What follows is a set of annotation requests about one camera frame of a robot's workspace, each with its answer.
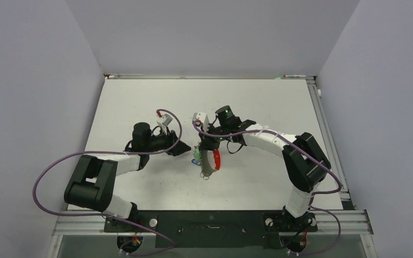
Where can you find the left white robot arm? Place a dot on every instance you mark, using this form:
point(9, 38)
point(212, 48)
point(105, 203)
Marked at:
point(92, 182)

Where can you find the green key tag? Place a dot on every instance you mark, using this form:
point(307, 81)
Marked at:
point(196, 153)

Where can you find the blue key tag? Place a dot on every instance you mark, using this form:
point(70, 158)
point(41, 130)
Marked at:
point(197, 163)

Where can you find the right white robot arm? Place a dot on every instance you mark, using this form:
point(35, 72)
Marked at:
point(306, 163)

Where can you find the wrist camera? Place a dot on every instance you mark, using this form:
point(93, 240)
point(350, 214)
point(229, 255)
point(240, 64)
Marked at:
point(201, 120)
point(163, 122)

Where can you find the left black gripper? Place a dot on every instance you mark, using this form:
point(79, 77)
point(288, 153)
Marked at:
point(170, 139)

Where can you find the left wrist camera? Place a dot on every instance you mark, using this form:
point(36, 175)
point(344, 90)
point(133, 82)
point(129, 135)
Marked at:
point(163, 122)

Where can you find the aluminium back rail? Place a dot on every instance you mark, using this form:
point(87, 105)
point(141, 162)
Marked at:
point(199, 77)

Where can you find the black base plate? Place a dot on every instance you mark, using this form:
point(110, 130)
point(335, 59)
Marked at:
point(226, 229)

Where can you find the aluminium right rail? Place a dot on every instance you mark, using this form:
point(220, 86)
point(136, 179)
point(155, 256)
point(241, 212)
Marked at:
point(331, 150)

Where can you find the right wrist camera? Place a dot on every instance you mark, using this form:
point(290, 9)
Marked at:
point(201, 120)

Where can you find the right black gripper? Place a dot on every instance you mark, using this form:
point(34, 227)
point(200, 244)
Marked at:
point(207, 142)

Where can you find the red-handled metal key holder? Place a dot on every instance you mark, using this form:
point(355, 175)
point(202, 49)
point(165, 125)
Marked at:
point(210, 162)

